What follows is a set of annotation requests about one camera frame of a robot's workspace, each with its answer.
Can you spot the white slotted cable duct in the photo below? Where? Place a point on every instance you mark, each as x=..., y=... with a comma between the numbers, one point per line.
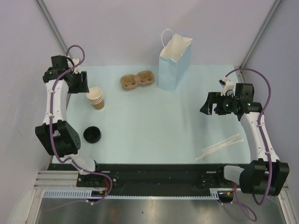
x=93, y=194

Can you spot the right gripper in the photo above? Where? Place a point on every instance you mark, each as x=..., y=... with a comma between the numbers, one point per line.
x=212, y=98

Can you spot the light blue paper bag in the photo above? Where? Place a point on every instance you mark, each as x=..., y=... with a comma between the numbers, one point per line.
x=173, y=61

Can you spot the aluminium frame rail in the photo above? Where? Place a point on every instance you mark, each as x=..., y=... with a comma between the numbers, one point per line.
x=56, y=180

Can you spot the stack of black lids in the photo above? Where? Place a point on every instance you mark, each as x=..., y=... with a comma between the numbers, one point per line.
x=92, y=134

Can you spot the stack of paper cups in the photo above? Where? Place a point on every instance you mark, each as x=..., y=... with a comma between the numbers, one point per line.
x=95, y=98

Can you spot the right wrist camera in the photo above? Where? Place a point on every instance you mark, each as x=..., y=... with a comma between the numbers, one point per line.
x=227, y=86

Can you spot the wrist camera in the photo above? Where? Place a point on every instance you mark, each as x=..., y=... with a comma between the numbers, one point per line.
x=76, y=61
x=227, y=86

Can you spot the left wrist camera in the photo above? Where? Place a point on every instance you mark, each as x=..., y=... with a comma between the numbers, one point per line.
x=76, y=61

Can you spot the light blue table mat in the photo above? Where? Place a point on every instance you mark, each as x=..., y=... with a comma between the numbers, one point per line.
x=150, y=125

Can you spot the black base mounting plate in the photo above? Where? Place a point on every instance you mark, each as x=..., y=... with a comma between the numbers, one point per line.
x=165, y=180

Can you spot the brown cardboard cup carrier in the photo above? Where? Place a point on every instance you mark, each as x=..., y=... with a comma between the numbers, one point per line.
x=143, y=78

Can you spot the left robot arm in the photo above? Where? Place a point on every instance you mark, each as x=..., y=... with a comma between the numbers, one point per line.
x=56, y=135

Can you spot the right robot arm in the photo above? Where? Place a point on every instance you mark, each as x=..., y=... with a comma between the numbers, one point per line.
x=266, y=174

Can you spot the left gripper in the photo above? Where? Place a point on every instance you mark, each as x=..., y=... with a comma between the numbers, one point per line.
x=82, y=87

